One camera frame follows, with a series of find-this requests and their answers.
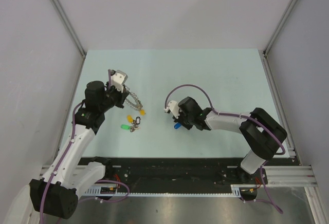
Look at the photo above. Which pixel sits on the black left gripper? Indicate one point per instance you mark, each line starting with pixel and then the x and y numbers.
pixel 122 96

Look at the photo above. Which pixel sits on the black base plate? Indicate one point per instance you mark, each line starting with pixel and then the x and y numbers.
pixel 177 175

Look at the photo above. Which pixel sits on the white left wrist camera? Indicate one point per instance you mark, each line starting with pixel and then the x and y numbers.
pixel 118 79

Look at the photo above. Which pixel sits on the black tag key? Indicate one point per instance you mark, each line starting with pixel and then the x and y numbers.
pixel 135 122

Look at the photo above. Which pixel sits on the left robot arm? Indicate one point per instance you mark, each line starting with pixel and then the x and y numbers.
pixel 58 191

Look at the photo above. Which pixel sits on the right aluminium frame post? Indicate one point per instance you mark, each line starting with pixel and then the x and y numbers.
pixel 283 20

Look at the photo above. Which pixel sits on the blue tag key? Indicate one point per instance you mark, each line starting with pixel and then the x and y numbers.
pixel 177 125

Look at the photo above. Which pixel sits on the left aluminium frame post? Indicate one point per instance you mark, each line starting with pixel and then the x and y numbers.
pixel 68 27

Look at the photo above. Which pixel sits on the aluminium rail right side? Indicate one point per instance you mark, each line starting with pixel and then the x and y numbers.
pixel 278 104

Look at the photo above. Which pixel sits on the steel disc with key rings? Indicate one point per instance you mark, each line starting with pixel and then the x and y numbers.
pixel 132 100

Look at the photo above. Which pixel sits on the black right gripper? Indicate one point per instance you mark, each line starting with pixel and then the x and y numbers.
pixel 179 121

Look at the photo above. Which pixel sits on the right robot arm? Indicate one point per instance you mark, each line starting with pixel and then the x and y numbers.
pixel 263 134

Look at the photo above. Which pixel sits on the white slotted cable duct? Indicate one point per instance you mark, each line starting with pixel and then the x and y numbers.
pixel 95 191

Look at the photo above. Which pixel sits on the loose yellow tag key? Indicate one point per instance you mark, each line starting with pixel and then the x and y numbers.
pixel 130 119

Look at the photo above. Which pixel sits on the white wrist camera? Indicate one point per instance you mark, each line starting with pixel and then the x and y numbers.
pixel 118 79
pixel 172 108

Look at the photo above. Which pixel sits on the aluminium frame post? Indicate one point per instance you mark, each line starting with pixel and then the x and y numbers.
pixel 68 27
pixel 283 20

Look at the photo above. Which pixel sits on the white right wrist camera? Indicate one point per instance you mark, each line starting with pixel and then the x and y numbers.
pixel 172 108

